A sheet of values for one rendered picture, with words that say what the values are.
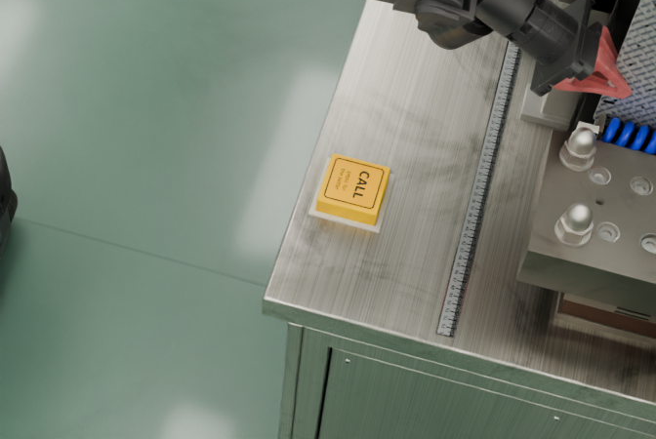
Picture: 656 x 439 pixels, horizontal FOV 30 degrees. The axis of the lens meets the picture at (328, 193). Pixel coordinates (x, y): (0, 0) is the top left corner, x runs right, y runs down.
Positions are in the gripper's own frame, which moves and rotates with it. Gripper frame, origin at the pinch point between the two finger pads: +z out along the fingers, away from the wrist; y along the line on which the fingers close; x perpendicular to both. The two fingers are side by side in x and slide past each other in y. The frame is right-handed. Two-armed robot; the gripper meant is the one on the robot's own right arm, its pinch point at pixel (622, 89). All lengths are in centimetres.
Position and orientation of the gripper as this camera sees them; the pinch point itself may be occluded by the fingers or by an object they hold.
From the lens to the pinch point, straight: 131.1
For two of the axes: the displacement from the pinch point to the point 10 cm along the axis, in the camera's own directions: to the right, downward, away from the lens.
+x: 5.4, -3.6, -7.6
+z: 8.0, 5.0, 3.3
